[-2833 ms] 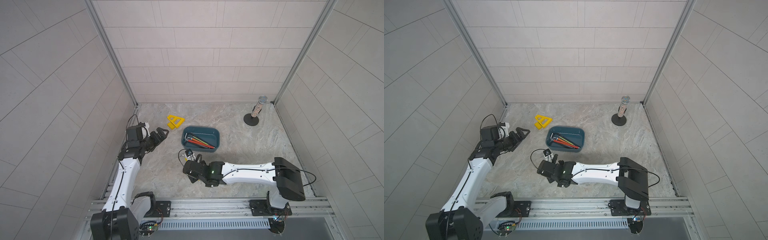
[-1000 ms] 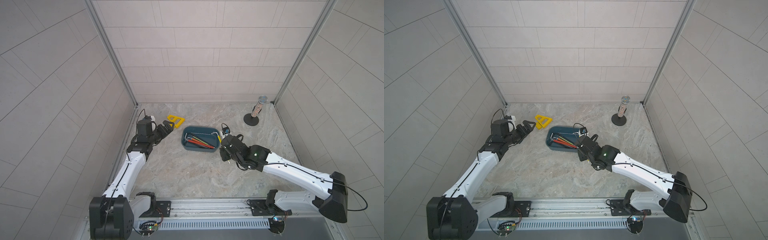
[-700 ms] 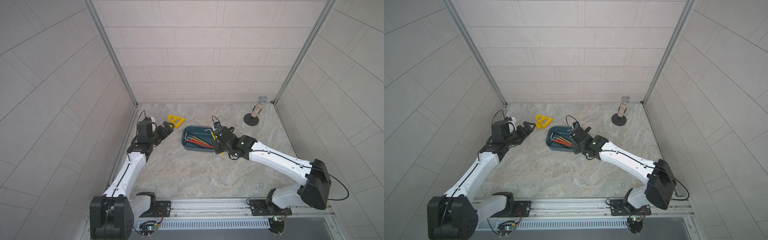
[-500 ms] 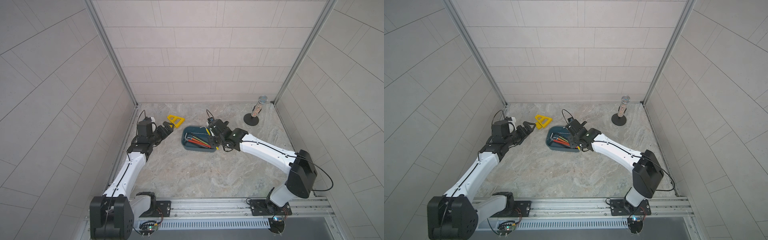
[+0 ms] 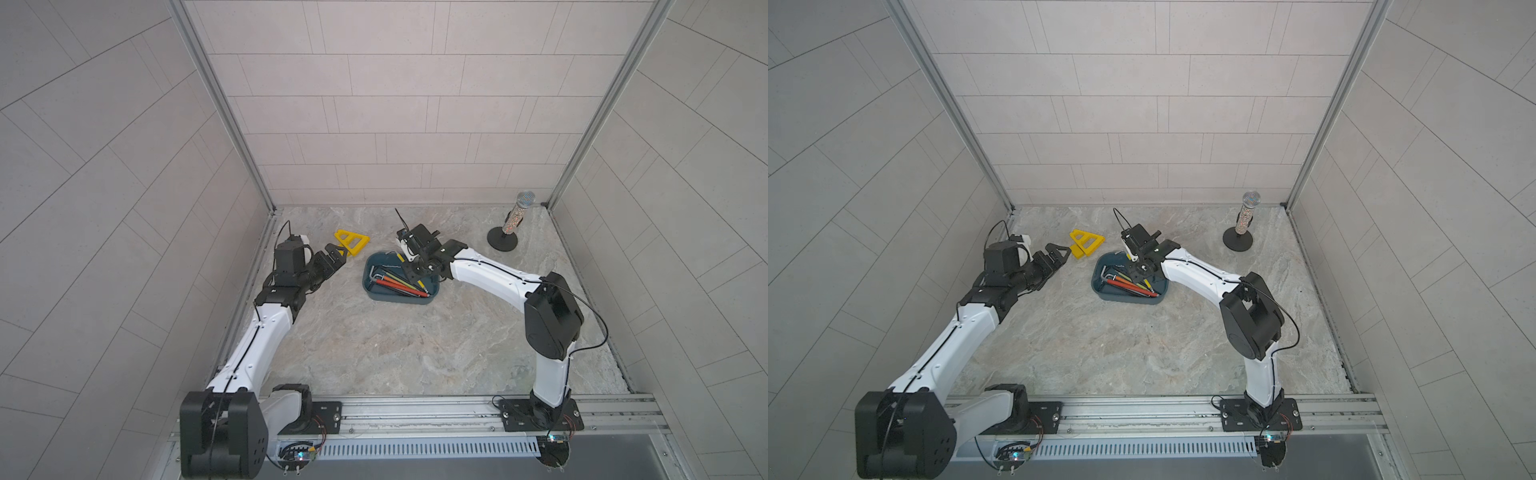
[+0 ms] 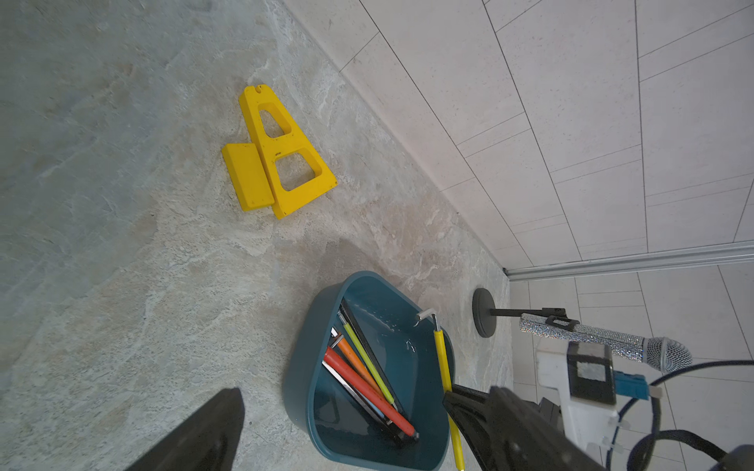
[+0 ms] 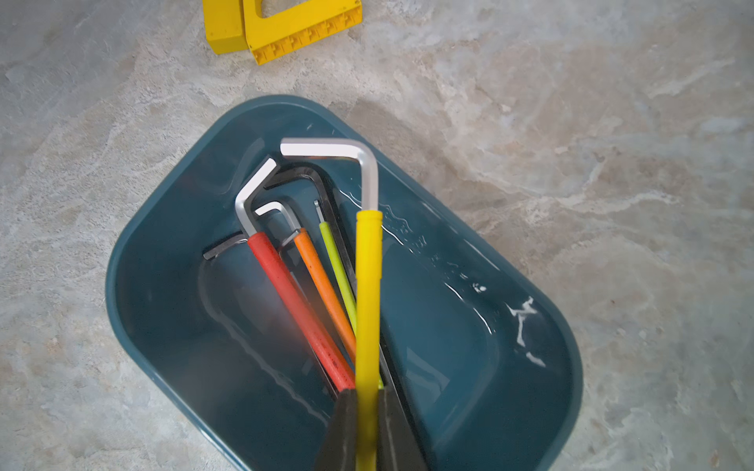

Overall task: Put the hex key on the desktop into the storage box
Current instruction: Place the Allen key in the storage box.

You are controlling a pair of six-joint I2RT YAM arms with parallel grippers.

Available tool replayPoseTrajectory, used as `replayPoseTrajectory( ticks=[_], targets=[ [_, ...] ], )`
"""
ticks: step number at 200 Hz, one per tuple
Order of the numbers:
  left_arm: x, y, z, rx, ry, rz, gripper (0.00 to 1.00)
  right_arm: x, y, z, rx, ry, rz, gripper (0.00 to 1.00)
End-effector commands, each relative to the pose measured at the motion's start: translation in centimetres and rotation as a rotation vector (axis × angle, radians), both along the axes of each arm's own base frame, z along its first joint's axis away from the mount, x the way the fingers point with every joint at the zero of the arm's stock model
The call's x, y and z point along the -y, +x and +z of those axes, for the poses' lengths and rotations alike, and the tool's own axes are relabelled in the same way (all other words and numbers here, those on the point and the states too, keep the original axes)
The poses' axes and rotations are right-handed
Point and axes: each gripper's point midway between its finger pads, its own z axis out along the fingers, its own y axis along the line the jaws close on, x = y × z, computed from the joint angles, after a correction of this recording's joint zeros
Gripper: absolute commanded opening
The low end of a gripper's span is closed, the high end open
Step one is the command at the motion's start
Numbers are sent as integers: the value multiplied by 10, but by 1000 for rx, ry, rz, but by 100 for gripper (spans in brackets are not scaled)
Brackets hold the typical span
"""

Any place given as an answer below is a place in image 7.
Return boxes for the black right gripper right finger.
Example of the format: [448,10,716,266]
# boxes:
[377,388,428,471]

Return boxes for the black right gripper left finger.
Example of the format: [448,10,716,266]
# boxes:
[314,390,357,471]

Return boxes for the thin green hex key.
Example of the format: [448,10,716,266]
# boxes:
[314,200,357,365]

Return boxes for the orange hex key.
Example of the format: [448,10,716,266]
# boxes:
[254,200,357,362]

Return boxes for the yellow hex key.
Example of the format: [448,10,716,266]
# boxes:
[280,137,382,470]

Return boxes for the red hex key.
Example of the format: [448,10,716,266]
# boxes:
[235,157,355,392]

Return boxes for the teal plastic storage box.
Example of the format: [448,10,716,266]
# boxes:
[106,95,583,470]

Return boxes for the yellow plastic triangle holder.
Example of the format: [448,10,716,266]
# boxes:
[202,0,363,65]

